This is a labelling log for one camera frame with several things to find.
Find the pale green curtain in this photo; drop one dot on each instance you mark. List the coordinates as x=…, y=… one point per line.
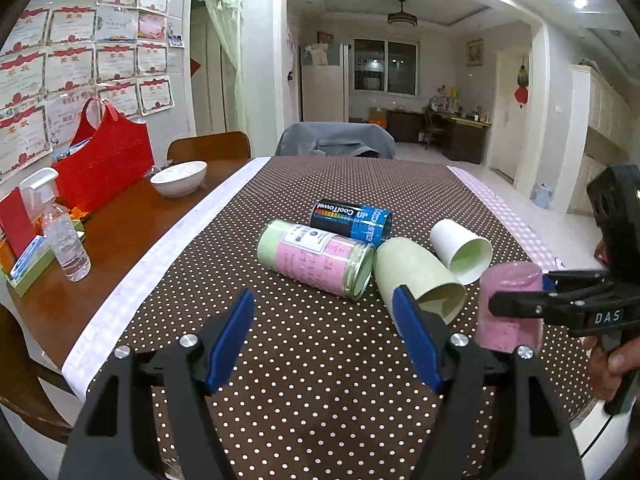
x=222, y=50

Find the white door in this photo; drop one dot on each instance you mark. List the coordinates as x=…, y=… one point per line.
x=507, y=125

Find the green tray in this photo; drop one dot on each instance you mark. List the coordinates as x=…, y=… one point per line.
x=32, y=275

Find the white paper cup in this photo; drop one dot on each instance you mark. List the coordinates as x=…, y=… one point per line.
x=450, y=240

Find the window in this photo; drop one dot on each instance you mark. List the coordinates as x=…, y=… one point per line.
x=385, y=67

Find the grey covered chair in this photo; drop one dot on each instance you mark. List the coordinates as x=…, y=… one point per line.
x=330, y=137

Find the pink cup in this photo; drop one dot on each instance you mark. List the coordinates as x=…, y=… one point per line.
x=507, y=335

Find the blue and black can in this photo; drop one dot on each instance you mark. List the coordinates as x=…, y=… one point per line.
x=345, y=220

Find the small framed wall picture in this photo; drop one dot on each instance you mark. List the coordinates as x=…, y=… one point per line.
x=475, y=52

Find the brown polka dot tablecloth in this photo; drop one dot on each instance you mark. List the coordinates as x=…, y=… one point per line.
x=310, y=360

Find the dark desk chair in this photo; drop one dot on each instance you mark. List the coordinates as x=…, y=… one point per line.
x=432, y=127

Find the wall of certificates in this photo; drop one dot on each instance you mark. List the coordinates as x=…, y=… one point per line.
x=70, y=65

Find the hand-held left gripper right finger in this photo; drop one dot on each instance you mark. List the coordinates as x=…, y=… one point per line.
x=415, y=340

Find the pale green cup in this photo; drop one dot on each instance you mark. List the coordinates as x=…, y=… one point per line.
x=415, y=265

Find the ceiling lamp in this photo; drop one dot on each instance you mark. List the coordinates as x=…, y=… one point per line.
x=401, y=16

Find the red hanging ornament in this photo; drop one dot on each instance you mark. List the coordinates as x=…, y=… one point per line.
x=522, y=91

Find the clear spray bottle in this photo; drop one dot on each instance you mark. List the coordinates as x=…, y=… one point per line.
x=65, y=245

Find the person's right hand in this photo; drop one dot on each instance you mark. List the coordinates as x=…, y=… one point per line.
x=600, y=362

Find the dark wooden desk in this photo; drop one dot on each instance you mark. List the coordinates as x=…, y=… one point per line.
x=460, y=135

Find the white refrigerator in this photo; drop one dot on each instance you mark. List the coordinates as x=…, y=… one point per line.
x=322, y=90

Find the wooden chair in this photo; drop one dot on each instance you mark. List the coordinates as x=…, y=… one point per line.
x=25, y=385
x=210, y=146

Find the blue bin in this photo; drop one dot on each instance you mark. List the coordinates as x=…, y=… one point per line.
x=543, y=196

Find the white bowl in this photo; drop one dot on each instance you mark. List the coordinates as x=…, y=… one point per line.
x=177, y=176

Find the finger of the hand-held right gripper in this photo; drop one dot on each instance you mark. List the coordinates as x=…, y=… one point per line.
x=525, y=305
x=575, y=277

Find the red box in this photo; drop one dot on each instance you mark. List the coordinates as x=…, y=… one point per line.
x=15, y=220

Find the red bag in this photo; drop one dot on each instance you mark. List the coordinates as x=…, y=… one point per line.
x=110, y=160

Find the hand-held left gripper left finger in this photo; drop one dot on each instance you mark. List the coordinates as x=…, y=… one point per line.
x=232, y=340

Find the green and pink glass jar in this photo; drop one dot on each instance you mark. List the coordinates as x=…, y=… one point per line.
x=310, y=255

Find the cream cabinet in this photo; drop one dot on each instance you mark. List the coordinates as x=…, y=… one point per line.
x=597, y=125

